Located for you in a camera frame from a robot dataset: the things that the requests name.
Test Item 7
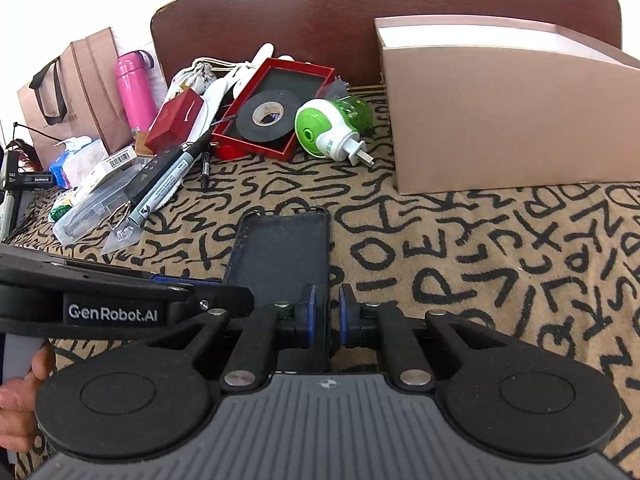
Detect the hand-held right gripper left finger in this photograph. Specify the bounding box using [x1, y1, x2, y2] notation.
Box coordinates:
[120, 284, 321, 393]

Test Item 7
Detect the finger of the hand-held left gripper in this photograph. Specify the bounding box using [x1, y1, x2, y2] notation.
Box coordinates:
[0, 244, 222, 289]
[186, 286, 257, 318]

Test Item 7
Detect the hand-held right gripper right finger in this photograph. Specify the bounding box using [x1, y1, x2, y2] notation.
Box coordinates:
[338, 284, 527, 392]

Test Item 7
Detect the black phone case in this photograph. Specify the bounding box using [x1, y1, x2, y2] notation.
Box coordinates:
[222, 206, 332, 306]

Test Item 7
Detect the pinkish brown cardboard box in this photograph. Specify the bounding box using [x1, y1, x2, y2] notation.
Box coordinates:
[374, 16, 640, 196]

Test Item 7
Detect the person's left hand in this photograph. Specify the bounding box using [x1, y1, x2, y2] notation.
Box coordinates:
[0, 342, 57, 454]

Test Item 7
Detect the small clear plastic bag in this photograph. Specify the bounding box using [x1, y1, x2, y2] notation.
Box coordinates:
[102, 222, 144, 257]

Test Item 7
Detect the grey marker pen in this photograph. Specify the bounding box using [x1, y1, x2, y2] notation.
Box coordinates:
[127, 125, 214, 227]

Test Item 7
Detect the green snack packet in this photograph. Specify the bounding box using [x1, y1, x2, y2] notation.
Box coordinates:
[48, 187, 84, 224]

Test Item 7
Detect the clear plastic case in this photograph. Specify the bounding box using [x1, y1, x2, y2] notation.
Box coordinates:
[52, 162, 147, 249]

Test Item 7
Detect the black flat case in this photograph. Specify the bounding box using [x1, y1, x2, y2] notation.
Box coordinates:
[124, 147, 184, 200]

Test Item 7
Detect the white barcoded carton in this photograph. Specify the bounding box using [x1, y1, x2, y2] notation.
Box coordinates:
[74, 146, 137, 197]

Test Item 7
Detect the black device on stand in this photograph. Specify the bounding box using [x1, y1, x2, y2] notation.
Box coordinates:
[0, 147, 54, 241]

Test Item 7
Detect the small brown box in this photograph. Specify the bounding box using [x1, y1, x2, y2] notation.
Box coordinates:
[133, 130, 157, 157]

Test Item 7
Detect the blue tissue pack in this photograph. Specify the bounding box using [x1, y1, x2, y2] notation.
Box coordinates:
[48, 136, 109, 189]

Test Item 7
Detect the dark red gift box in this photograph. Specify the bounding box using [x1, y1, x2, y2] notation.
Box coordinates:
[145, 91, 206, 154]

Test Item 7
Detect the reddish brown tassel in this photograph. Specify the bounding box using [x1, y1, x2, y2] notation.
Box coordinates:
[7, 139, 45, 172]

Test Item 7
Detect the black tape roll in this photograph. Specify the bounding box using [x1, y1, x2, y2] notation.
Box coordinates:
[235, 89, 299, 144]

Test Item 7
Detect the green white plug-in repellent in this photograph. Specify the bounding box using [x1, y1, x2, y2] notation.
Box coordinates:
[294, 95, 377, 169]

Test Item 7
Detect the white shoe insole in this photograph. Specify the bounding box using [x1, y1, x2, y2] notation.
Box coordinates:
[234, 42, 275, 92]
[189, 76, 237, 147]

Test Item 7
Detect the pink thermos bottle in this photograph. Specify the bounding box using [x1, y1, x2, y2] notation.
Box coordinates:
[116, 50, 159, 134]

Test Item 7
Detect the brown paper bag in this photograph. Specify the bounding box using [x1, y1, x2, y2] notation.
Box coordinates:
[17, 27, 135, 169]

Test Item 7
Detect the grey plastic wrapper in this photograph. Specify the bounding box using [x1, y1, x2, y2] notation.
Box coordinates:
[315, 77, 352, 104]

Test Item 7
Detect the red shallow tray box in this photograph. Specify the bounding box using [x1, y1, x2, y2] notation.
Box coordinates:
[210, 57, 336, 162]

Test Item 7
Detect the dark brown wooden headboard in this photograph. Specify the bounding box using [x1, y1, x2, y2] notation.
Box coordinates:
[150, 0, 624, 92]

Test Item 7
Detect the white patterned drawstring bag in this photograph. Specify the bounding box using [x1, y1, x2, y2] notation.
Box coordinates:
[161, 57, 251, 111]

